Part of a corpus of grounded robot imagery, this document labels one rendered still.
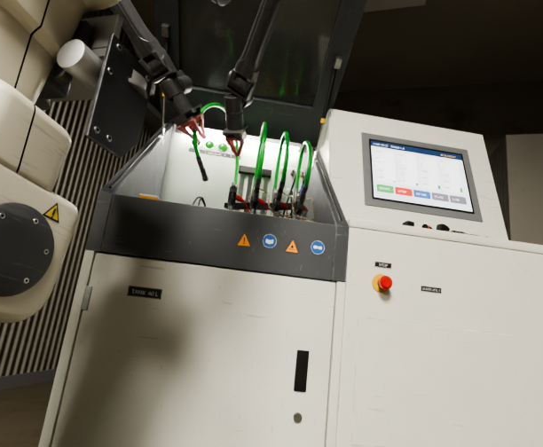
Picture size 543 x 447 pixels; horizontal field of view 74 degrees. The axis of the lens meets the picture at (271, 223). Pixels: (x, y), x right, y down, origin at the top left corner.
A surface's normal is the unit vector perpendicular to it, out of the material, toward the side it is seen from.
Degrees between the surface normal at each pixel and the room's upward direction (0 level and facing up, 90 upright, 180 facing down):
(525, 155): 90
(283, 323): 90
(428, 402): 90
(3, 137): 90
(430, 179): 76
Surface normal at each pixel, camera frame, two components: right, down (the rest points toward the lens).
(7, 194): 0.96, 0.04
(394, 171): 0.15, -0.44
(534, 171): -0.26, -0.26
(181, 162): 0.12, -0.22
